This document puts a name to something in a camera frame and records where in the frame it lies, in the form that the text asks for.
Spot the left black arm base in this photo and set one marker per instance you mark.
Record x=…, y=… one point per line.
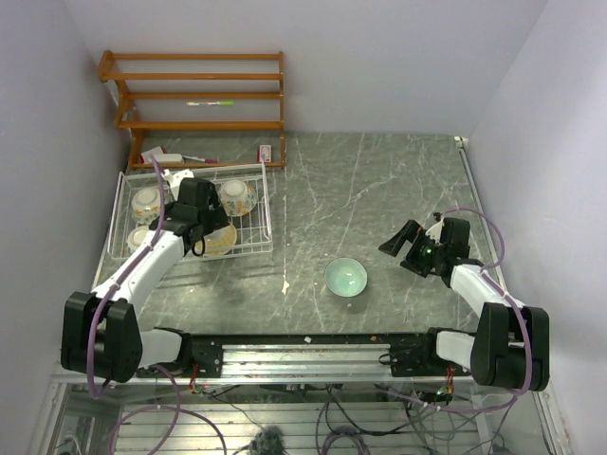
x=206, y=359

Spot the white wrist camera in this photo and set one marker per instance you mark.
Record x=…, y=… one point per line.
x=175, y=179
x=434, y=232

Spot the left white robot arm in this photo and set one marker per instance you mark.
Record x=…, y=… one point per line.
x=101, y=336

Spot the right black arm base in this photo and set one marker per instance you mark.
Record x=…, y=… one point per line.
x=405, y=361

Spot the blue yellow sun bowl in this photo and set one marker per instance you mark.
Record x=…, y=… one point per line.
x=220, y=242

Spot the wooden shelf rack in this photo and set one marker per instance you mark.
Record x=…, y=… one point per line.
x=153, y=88

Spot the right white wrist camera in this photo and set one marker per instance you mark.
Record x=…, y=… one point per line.
x=434, y=232

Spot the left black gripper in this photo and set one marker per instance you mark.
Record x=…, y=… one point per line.
x=216, y=217

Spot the orange blue floral bowl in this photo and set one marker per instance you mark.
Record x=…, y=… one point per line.
x=139, y=236

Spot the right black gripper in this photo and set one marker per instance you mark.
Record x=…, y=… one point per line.
x=410, y=232

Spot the pink white pen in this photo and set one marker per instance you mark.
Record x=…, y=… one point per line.
x=200, y=159

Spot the orange star leaf bowl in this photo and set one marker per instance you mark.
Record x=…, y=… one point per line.
x=145, y=205

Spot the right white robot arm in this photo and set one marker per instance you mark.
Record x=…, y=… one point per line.
x=510, y=346

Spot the star and leaves bowl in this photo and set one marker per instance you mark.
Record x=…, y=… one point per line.
x=238, y=198

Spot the aluminium mounting rail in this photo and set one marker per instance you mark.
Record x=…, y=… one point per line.
x=312, y=362

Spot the small red white box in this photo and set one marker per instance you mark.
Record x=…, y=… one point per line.
x=264, y=153

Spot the white wire dish rack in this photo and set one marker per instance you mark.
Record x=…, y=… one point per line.
x=254, y=235

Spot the plain light teal bowl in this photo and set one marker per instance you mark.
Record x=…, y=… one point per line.
x=345, y=277

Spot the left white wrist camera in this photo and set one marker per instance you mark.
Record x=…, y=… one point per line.
x=175, y=179

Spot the green white pen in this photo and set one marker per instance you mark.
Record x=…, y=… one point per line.
x=210, y=103

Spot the white eraser block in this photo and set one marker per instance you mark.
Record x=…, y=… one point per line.
x=169, y=159

